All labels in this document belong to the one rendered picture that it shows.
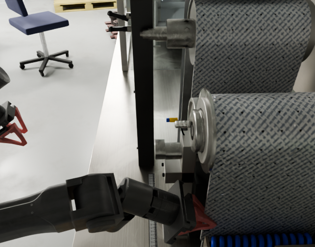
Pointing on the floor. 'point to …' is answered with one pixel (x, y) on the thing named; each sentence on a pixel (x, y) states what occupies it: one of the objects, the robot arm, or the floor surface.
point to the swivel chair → (41, 27)
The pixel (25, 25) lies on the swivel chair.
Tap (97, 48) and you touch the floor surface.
